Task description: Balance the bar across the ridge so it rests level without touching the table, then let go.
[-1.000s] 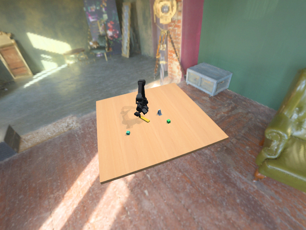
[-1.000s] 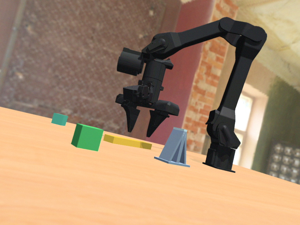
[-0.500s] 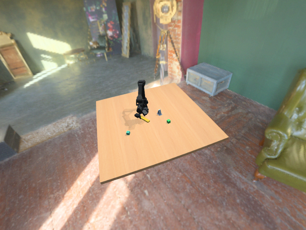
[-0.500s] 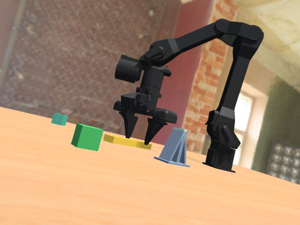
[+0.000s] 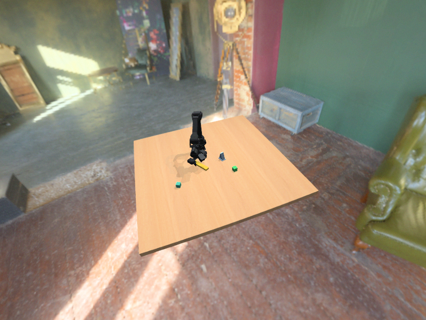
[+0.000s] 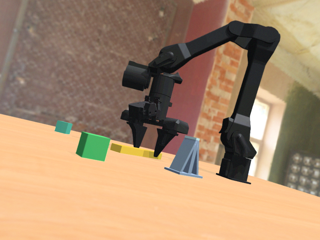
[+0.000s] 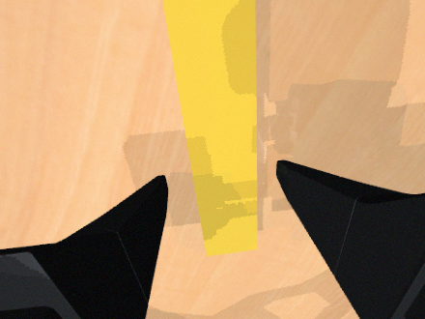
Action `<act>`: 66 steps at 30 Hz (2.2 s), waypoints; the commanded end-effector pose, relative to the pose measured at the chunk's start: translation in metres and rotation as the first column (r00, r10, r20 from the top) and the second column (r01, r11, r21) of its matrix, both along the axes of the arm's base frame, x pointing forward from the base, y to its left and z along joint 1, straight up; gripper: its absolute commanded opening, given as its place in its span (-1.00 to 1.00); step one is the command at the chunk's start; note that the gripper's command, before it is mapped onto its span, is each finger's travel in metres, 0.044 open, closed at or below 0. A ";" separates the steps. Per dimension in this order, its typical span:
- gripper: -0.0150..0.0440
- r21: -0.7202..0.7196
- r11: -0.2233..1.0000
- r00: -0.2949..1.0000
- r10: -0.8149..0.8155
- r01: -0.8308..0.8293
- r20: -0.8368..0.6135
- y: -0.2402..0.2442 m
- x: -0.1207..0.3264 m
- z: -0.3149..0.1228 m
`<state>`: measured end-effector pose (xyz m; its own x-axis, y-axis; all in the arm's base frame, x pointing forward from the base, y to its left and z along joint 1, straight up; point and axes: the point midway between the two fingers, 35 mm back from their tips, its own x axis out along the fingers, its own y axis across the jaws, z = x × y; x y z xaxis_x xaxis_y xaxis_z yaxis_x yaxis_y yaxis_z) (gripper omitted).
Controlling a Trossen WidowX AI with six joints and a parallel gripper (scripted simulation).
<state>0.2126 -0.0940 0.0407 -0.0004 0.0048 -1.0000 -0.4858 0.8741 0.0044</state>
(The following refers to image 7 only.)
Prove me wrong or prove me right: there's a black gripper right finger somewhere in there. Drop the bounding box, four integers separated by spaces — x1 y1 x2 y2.
276 160 425 319

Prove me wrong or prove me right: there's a yellow bar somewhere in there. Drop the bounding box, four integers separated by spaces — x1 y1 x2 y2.
163 0 258 256

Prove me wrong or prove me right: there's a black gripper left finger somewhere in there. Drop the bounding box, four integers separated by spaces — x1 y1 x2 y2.
0 175 168 319

